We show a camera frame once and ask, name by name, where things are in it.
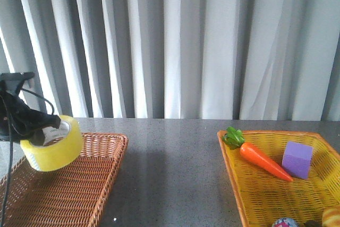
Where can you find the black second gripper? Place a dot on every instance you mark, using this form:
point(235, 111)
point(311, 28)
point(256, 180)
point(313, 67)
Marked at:
point(19, 121)

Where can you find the yellow packing tape roll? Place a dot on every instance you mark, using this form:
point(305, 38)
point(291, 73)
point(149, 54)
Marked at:
point(60, 146)

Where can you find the brown wicker basket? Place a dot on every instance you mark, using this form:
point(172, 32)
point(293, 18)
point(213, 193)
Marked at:
point(74, 195)

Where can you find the orange toy carrot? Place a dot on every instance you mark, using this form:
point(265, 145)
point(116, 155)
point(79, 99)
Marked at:
point(235, 140)

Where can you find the grey pleated curtain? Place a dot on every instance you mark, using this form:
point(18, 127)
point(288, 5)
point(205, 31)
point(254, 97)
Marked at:
point(177, 59)

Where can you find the yellow plastic woven basket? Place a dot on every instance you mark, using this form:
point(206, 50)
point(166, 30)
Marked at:
point(263, 198)

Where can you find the purple foam cube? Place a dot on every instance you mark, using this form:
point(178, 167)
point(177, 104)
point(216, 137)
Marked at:
point(297, 159)

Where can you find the colourful patterned ball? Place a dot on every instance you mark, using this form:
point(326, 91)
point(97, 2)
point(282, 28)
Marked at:
point(285, 222)

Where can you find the golden bread roll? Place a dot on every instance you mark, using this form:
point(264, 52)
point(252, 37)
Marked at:
point(331, 217)

